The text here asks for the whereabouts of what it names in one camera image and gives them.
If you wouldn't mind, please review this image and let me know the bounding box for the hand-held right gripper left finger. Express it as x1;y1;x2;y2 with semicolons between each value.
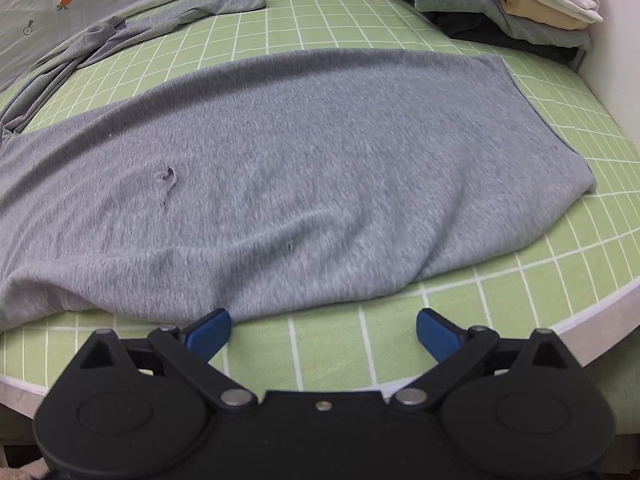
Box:
75;309;257;413

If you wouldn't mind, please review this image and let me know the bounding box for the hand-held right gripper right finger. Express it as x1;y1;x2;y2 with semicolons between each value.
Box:
392;309;576;413

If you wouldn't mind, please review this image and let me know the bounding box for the grey long-sleeved shirt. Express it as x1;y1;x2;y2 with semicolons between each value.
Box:
0;0;597;331

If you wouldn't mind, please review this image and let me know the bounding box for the folded black garment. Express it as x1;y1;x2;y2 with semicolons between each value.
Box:
380;0;586;66

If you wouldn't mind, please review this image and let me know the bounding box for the white board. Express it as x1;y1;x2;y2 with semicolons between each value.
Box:
582;0;640;161

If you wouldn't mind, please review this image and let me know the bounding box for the folded cream garment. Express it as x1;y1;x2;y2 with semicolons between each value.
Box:
502;0;588;31

